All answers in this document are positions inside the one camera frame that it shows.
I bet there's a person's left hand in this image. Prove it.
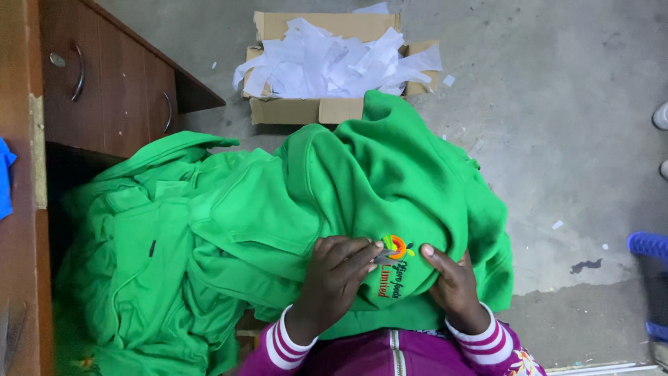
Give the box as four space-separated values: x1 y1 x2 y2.
285 235 385 346

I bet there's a person's right hand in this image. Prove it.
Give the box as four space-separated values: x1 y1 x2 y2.
421 243 492 336

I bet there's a green hoodie with embroidered logo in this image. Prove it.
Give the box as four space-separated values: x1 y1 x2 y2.
188 90 515 340

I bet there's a person's purple zip jacket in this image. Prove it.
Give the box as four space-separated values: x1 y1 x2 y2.
237 313 547 376

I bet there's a cardboard box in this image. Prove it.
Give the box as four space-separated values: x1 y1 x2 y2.
242 11 439 125

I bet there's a heap of white paper scraps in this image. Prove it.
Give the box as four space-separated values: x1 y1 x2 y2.
232 2 444 100

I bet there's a heap of green hoodies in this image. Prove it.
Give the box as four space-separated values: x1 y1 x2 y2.
54 131 314 376

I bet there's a blue plastic stool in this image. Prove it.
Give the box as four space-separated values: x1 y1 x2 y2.
627 231 668 343

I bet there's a brown wooden desk with drawers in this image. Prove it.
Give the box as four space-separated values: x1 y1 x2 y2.
0 0 226 376

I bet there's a blue cloth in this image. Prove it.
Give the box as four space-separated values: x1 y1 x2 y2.
0 137 17 220

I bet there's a short curved metal drawer handle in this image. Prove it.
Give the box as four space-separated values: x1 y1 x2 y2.
161 91 173 134

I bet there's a long curved metal drawer handle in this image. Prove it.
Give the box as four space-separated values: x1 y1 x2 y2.
70 41 86 102

